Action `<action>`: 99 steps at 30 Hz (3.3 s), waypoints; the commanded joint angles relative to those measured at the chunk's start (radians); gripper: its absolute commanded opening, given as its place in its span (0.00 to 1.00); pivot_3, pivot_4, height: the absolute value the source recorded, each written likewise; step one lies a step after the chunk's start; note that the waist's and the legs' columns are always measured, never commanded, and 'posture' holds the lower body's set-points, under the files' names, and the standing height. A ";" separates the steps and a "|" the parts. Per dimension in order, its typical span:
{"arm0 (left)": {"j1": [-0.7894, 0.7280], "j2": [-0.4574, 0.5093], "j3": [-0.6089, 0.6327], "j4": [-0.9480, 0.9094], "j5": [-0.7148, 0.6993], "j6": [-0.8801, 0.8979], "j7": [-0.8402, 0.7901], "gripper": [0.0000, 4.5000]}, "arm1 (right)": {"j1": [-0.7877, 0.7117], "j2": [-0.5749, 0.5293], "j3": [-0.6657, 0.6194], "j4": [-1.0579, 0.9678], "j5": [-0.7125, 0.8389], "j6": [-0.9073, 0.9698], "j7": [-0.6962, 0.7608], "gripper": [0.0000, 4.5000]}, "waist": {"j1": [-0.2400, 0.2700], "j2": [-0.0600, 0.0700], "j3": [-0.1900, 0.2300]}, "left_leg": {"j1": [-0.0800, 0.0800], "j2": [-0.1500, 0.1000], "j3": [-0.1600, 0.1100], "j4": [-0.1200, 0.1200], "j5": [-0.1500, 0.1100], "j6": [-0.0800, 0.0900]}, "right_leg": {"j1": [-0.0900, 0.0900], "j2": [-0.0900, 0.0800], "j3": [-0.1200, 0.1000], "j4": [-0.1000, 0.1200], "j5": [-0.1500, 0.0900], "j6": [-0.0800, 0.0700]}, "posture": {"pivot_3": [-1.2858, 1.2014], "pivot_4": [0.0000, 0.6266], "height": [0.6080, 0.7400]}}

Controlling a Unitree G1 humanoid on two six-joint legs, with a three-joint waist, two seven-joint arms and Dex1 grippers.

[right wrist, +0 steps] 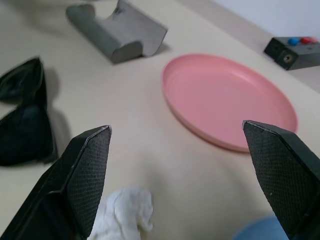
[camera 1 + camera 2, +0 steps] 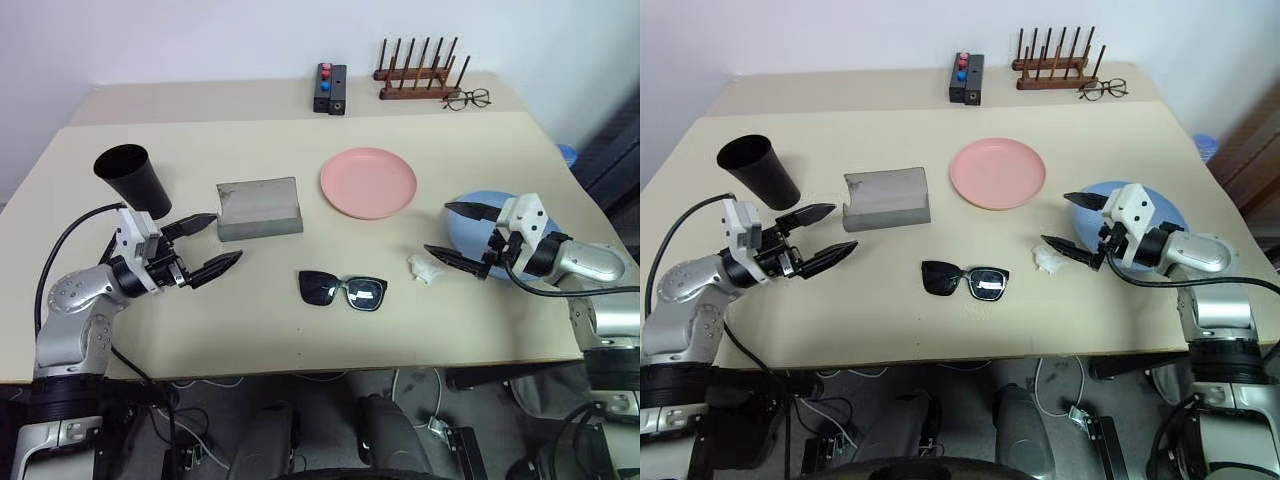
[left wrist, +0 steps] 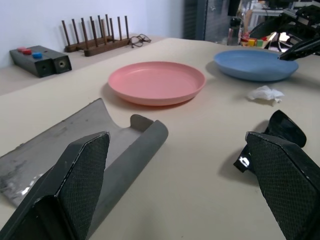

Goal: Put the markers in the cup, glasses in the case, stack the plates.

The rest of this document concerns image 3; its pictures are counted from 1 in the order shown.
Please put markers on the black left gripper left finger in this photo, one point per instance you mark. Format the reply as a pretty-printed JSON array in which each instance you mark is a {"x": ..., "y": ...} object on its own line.
[{"x": 75, "y": 180}]

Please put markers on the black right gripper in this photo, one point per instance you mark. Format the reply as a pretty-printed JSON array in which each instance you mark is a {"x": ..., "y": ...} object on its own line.
[{"x": 308, "y": 17}]

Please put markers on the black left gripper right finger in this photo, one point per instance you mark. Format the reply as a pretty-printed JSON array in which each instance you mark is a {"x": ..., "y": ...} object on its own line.
[{"x": 285, "y": 180}]

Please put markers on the grey felt glasses case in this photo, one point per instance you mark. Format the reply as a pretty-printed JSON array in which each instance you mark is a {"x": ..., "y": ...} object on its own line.
[{"x": 140, "y": 155}]

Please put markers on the green toy block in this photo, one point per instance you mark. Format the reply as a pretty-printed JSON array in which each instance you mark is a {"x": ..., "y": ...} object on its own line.
[{"x": 261, "y": 43}]

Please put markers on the yellow toy block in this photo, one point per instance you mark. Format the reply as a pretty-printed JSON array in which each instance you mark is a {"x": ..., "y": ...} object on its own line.
[{"x": 252, "y": 42}]

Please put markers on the blue plastic plate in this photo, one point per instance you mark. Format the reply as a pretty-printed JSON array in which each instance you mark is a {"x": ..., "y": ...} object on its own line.
[{"x": 250, "y": 65}]

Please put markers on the clear bottle with black cap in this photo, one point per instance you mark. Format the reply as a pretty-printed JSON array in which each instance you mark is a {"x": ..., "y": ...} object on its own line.
[{"x": 235, "y": 31}]

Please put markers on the dark slatted panel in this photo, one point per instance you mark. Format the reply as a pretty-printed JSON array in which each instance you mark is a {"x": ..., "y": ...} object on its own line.
[{"x": 200, "y": 20}]

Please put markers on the plain black rectangular box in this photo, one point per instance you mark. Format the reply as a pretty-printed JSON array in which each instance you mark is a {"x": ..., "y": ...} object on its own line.
[{"x": 61, "y": 63}]

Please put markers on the black box with coloured buttons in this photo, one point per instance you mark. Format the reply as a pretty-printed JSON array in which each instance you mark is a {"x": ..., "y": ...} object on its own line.
[{"x": 30, "y": 62}]

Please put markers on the pink plastic plate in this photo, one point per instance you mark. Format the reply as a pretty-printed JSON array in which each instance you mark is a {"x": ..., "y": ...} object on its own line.
[{"x": 155, "y": 82}]

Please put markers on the dark wooden peg rack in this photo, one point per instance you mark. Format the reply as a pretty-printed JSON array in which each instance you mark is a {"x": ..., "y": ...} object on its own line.
[
  {"x": 75, "y": 47},
  {"x": 105, "y": 48}
]

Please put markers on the dark-rimmed clear eyeglasses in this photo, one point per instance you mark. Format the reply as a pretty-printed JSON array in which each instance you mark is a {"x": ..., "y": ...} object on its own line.
[{"x": 136, "y": 41}]

